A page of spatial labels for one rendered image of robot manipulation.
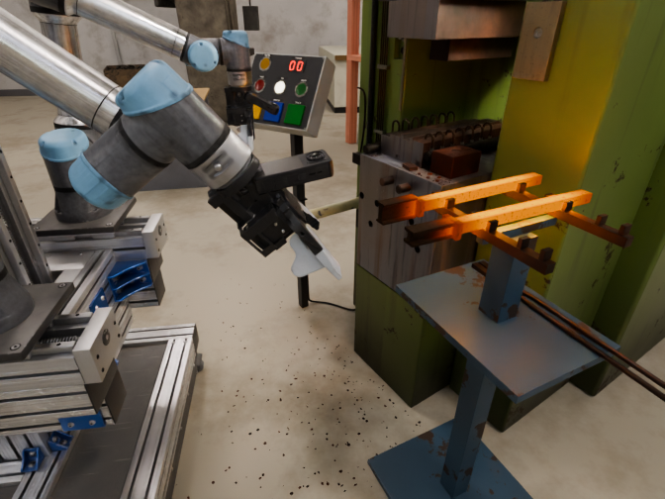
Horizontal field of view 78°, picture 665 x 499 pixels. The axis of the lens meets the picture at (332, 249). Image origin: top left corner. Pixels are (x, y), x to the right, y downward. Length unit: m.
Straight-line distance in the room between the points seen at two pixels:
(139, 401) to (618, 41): 1.65
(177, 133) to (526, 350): 0.78
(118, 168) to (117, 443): 1.08
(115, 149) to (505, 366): 0.77
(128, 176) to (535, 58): 0.98
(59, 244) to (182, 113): 0.96
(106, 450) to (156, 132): 1.14
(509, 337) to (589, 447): 0.92
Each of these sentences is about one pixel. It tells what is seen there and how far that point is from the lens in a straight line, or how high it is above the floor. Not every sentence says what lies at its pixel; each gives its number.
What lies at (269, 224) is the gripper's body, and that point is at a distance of 0.57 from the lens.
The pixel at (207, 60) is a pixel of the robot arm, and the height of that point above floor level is 1.22.
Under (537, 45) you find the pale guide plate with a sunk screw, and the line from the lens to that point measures 1.22.
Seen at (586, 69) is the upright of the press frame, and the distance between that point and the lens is 1.18.
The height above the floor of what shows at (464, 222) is 0.99.
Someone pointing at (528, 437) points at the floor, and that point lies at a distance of 1.78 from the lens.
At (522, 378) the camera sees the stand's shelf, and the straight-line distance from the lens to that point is 0.90.
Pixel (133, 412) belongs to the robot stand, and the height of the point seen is 0.21.
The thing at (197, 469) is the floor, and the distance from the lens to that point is 1.63.
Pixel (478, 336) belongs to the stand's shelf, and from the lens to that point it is 0.96.
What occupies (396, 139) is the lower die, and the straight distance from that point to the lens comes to 1.39.
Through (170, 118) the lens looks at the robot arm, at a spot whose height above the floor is 1.23.
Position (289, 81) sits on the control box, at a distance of 1.68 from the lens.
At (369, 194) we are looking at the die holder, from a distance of 1.45.
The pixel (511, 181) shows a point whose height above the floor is 0.99.
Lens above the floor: 1.32
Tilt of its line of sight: 30 degrees down
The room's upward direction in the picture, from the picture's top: straight up
